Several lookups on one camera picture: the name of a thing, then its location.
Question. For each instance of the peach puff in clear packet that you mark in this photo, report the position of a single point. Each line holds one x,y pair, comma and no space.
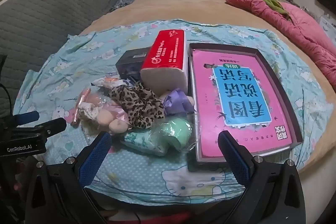
107,82

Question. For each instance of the grey quilted headboard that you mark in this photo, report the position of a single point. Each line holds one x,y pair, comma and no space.
39,16

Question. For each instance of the cartoon cat printed blanket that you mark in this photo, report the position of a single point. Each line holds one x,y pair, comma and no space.
147,179

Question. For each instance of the pink quilt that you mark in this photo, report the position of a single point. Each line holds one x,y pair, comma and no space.
302,27

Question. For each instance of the small black box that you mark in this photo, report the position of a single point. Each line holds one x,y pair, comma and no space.
131,61

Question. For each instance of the dark floral cloth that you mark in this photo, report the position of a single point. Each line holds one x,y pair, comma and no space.
123,3

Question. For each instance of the teddy bear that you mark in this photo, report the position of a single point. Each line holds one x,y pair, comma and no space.
176,100
105,117

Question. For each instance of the pink book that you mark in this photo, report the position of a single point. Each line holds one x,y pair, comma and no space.
207,98

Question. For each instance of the pink stick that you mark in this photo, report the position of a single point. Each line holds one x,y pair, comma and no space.
78,111

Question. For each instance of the leopard print scrunchie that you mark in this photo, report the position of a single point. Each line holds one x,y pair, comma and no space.
141,106

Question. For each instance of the dark shallow cardboard box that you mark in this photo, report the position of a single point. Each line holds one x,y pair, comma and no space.
282,108

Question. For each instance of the red tissue pack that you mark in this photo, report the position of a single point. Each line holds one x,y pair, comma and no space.
165,50

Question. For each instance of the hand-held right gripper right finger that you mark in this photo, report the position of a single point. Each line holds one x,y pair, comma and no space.
231,150

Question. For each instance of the beige bed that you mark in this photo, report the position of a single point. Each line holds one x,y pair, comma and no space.
183,6

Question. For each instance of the white floral scrunchie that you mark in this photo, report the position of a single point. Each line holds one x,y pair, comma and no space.
88,109

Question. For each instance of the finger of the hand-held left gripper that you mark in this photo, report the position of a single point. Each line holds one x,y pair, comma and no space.
50,126
26,117

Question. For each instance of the green makeup sponge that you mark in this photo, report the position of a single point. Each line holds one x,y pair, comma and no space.
173,129

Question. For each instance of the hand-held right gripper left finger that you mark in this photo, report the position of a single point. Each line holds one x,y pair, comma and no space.
95,158

